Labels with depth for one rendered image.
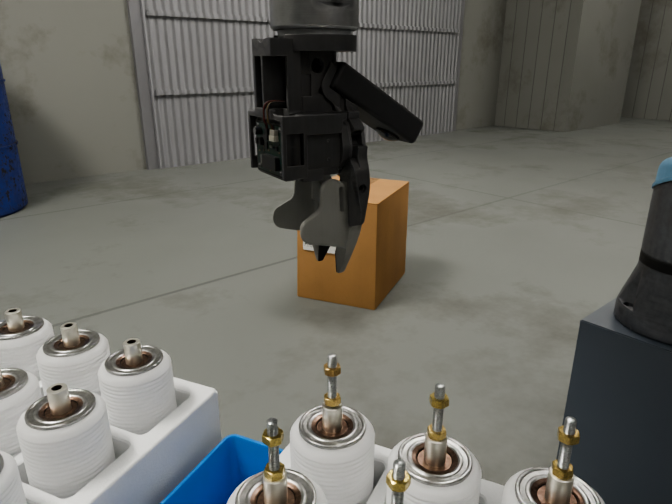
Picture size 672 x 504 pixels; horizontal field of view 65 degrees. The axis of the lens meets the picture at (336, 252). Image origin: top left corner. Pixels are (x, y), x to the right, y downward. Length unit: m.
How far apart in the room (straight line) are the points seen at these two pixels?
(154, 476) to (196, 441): 0.08
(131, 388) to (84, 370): 0.11
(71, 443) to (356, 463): 0.32
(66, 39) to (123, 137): 0.60
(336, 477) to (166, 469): 0.27
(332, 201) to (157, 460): 0.44
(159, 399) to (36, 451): 0.16
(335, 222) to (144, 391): 0.39
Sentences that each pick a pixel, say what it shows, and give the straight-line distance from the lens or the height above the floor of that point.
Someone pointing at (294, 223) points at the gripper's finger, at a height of 0.49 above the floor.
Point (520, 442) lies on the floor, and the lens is 1.05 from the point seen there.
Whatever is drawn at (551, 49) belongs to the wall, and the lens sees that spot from 5.84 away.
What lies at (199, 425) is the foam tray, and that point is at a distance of 0.82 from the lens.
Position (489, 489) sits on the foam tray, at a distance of 0.68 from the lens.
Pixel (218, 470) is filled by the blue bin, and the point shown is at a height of 0.09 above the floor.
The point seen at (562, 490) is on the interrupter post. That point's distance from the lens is 0.56.
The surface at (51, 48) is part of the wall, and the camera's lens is 3.43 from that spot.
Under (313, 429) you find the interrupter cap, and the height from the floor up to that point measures 0.25.
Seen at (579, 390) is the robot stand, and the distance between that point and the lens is 0.86.
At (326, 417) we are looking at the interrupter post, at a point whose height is 0.27.
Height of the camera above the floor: 0.64
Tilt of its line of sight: 20 degrees down
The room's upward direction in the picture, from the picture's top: straight up
